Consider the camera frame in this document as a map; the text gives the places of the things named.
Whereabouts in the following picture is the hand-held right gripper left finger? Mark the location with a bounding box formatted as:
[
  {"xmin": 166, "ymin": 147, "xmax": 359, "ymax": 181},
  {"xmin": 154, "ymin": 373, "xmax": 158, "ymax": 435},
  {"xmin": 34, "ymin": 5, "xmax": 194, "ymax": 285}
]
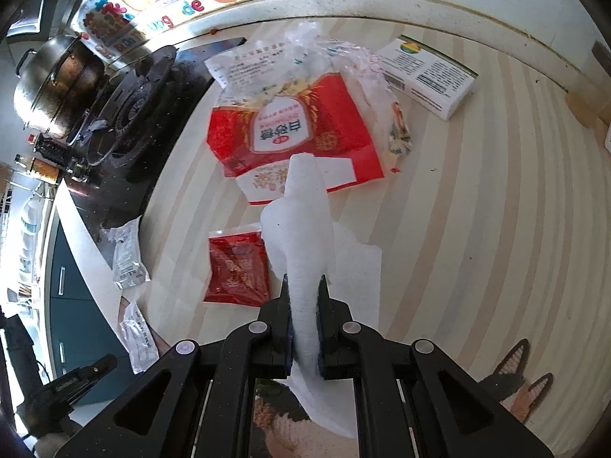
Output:
[{"xmin": 55, "ymin": 274, "xmax": 295, "ymax": 458}]

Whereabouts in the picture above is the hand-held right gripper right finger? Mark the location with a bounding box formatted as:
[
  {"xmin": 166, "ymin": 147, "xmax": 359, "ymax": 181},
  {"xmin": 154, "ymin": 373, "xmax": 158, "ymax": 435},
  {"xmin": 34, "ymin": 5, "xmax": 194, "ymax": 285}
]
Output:
[{"xmin": 316, "ymin": 274, "xmax": 554, "ymax": 458}]

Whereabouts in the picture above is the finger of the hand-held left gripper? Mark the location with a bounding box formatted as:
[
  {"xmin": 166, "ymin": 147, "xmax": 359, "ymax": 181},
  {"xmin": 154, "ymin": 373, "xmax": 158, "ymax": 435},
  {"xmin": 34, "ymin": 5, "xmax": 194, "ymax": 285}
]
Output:
[{"xmin": 26, "ymin": 354, "xmax": 118, "ymax": 432}]

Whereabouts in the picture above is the white paper towel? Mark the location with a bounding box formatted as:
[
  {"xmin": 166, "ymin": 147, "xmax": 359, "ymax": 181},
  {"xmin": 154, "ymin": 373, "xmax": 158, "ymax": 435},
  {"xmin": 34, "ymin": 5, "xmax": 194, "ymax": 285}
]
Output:
[{"xmin": 260, "ymin": 152, "xmax": 383, "ymax": 440}]

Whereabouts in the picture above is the clear plastic packet lower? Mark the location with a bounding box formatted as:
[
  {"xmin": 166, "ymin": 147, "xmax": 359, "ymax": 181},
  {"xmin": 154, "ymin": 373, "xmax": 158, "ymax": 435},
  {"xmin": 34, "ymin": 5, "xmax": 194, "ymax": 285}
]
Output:
[{"xmin": 118, "ymin": 302, "xmax": 160, "ymax": 375}]

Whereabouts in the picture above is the clear plastic packet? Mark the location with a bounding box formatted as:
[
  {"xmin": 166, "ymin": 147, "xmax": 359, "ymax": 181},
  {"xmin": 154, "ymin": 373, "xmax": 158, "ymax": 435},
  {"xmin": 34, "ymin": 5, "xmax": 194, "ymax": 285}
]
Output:
[
  {"xmin": 106, "ymin": 217, "xmax": 150, "ymax": 291},
  {"xmin": 118, "ymin": 302, "xmax": 160, "ymax": 375}
]

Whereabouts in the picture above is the red sauce packet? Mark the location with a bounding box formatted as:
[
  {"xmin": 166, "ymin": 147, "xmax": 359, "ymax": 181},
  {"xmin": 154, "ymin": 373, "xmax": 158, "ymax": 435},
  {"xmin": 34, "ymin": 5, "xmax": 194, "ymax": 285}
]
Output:
[{"xmin": 202, "ymin": 230, "xmax": 272, "ymax": 307}]

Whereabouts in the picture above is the blue cabinet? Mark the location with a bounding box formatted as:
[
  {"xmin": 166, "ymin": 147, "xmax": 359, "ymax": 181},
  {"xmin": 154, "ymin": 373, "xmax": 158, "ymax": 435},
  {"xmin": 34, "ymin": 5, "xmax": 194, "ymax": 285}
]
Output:
[{"xmin": 48, "ymin": 222, "xmax": 137, "ymax": 406}]

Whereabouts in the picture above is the clear plastic packet upper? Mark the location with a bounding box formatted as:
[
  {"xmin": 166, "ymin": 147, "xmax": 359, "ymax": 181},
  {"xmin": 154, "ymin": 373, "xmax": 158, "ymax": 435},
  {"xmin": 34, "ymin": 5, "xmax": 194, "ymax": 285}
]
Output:
[{"xmin": 106, "ymin": 217, "xmax": 150, "ymax": 291}]

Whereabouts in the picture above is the red and white sugar bag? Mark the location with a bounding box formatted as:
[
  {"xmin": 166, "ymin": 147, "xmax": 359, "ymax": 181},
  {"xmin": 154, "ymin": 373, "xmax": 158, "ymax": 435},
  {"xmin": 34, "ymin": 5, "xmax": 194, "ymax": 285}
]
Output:
[{"xmin": 206, "ymin": 73, "xmax": 385, "ymax": 207}]

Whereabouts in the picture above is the colourful small wrapper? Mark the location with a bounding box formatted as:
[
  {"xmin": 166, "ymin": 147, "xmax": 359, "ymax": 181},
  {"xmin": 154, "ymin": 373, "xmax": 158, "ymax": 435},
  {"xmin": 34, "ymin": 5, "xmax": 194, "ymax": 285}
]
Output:
[{"xmin": 386, "ymin": 102, "xmax": 414, "ymax": 154}]

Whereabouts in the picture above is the dark sauce bottle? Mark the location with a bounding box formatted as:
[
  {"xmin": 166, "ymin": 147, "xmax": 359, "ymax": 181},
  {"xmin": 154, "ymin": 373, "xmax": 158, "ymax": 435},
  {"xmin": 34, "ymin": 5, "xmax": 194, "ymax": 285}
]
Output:
[{"xmin": 31, "ymin": 132, "xmax": 66, "ymax": 163}]

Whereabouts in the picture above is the black gas stove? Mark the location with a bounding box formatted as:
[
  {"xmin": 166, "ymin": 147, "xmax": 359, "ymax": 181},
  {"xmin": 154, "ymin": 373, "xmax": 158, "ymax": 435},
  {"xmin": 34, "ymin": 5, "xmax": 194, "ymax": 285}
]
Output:
[{"xmin": 67, "ymin": 37, "xmax": 246, "ymax": 230}]

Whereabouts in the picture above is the clear printed plastic bag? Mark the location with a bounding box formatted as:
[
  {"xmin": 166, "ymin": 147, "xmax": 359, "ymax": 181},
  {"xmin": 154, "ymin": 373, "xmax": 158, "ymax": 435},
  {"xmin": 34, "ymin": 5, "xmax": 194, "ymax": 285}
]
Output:
[{"xmin": 204, "ymin": 21, "xmax": 414, "ymax": 153}]

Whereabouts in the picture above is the white cardboard box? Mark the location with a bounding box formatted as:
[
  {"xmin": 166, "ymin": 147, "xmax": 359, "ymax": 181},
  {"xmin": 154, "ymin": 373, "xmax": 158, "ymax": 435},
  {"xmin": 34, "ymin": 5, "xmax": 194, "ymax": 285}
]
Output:
[{"xmin": 379, "ymin": 35, "xmax": 479, "ymax": 121}]

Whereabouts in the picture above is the stainless steel pot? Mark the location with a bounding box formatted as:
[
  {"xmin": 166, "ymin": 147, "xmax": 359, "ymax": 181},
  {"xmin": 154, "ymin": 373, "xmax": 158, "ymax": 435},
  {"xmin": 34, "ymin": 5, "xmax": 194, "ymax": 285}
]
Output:
[{"xmin": 12, "ymin": 33, "xmax": 108, "ymax": 137}]

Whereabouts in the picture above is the beige wall bracket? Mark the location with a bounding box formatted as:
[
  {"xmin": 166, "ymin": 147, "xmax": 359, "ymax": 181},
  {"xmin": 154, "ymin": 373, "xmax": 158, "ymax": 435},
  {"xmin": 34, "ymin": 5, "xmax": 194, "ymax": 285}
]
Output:
[{"xmin": 566, "ymin": 40, "xmax": 611, "ymax": 127}]

